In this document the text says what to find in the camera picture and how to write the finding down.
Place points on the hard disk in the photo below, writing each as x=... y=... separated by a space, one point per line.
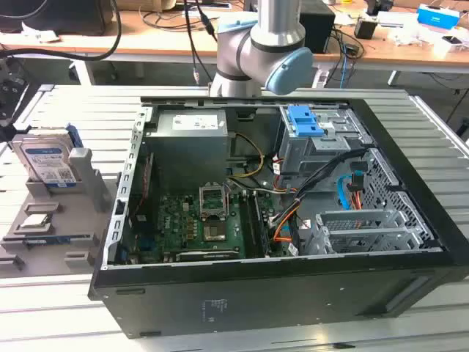
x=47 y=161

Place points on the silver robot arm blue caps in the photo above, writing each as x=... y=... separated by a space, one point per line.
x=278 y=22

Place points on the metal disk bay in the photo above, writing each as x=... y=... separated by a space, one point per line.
x=293 y=154

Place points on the white crumpled paper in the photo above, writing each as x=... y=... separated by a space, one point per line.
x=40 y=33

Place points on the large black box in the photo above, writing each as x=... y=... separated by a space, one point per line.
x=66 y=16

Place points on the silver CPU chip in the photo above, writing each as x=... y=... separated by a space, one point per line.
x=34 y=221

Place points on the long wooden desk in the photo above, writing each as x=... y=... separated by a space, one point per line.
x=154 y=45

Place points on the RAM stick blue label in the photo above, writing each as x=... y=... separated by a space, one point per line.
x=47 y=241

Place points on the gray parts rack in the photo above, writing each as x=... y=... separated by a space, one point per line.
x=55 y=253

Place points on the gray power supply unit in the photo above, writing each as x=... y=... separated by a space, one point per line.
x=187 y=146

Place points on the green motherboard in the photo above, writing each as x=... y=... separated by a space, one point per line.
x=176 y=223

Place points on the CPU socket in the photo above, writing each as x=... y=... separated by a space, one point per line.
x=215 y=231

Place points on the black graphics card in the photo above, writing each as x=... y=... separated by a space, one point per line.
x=205 y=255

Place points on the black RAM slot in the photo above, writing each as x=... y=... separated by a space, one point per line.
x=262 y=227
x=249 y=227

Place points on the blue plastic bay latch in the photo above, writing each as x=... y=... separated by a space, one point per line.
x=302 y=121

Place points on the black speaker box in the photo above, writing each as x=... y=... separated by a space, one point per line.
x=318 y=29

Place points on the black open PC case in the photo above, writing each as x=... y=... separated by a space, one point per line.
x=256 y=293

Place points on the small black cube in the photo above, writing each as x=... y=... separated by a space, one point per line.
x=364 y=29

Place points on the silver metal drive cage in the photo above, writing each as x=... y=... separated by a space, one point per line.
x=366 y=223

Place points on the flat white paper box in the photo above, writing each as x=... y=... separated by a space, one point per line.
x=390 y=19

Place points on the blue and white carton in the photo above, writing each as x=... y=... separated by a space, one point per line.
x=438 y=14

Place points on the small white box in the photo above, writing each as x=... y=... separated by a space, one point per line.
x=450 y=44

